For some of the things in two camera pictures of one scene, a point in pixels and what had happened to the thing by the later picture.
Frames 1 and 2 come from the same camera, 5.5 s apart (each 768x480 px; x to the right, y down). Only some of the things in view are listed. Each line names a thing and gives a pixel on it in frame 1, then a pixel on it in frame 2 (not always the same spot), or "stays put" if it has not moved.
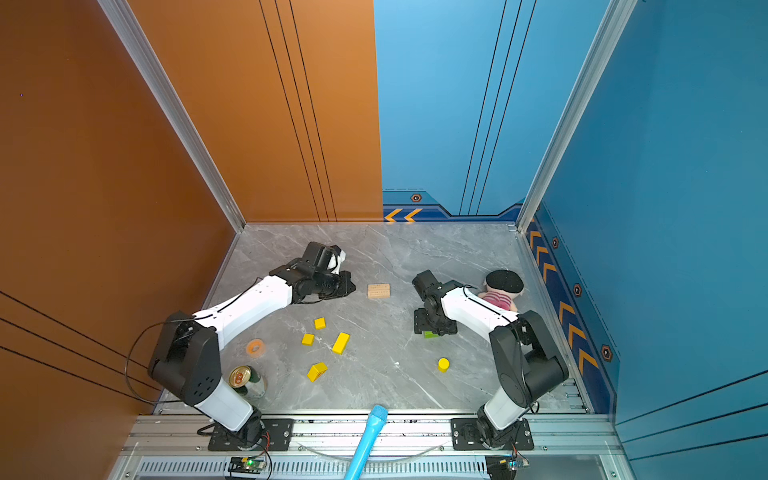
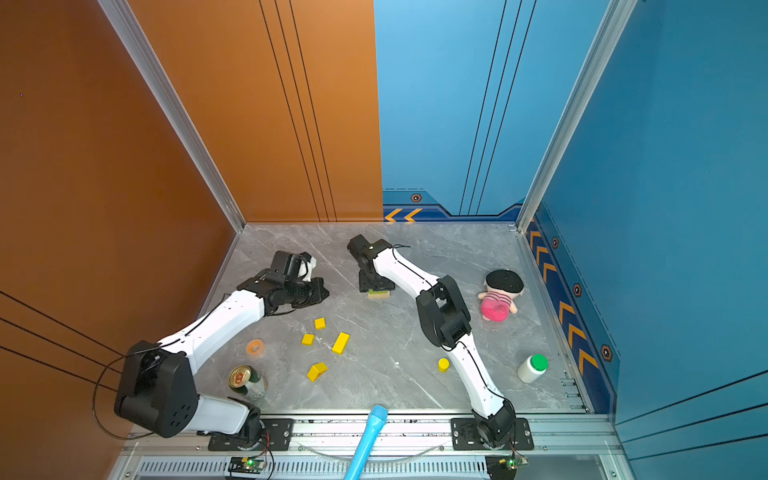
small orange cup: [256, 348] stays put
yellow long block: [341, 343] stays put
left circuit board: [250, 465] stays put
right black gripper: [420, 325] -> [387, 286]
